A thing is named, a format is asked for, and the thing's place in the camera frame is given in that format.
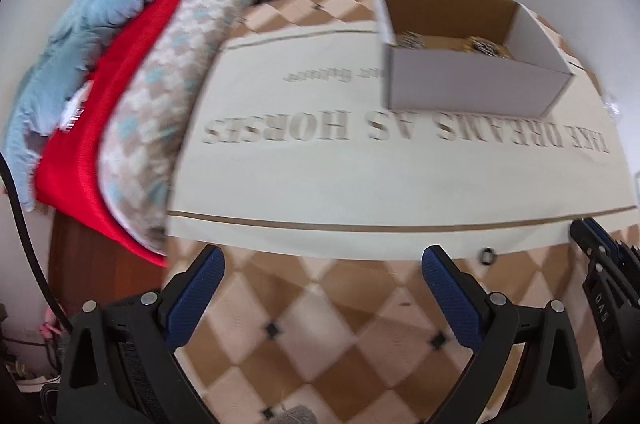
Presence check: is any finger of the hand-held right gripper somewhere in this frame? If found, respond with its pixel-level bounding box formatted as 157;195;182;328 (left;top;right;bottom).
570;217;618;271
616;241;640;277

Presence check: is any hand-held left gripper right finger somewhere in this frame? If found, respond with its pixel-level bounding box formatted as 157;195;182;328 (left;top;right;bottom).
421;245;588;424

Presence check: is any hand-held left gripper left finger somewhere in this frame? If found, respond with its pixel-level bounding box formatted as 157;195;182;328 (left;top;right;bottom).
57;244;226;424

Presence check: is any cardboard box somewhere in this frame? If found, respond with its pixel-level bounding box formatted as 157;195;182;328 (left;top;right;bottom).
368;0;574;120

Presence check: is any wooden bead bracelet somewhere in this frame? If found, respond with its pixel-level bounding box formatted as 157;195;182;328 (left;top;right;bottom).
462;35;509;58

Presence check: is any chunky silver chain bracelet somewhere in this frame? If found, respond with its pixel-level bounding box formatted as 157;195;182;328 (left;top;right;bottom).
395;31;426;50

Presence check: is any clear plastic bag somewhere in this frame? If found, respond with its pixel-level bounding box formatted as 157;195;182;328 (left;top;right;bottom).
602;94;624;123

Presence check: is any pink shoe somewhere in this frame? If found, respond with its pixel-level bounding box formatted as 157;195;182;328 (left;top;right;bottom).
39;308;64;341

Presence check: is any beige diamond-pattern printed tablecloth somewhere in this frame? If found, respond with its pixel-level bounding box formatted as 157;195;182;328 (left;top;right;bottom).
165;0;640;424

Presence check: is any black and white sneaker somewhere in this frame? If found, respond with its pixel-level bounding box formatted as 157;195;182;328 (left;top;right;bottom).
0;344;64;398

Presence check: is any checkered beige bed cover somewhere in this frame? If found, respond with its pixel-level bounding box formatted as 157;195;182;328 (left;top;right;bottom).
97;0;312;258

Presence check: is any red blanket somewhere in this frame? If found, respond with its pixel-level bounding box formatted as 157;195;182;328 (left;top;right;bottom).
34;0;301;268

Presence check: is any white paper sheet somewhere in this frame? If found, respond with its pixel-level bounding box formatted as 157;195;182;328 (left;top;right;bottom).
60;81;94;133

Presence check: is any light blue quilt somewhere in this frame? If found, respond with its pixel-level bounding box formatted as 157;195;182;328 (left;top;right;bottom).
2;0;179;211

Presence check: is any black cable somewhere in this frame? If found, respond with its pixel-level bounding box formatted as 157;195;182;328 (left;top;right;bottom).
0;153;69;331

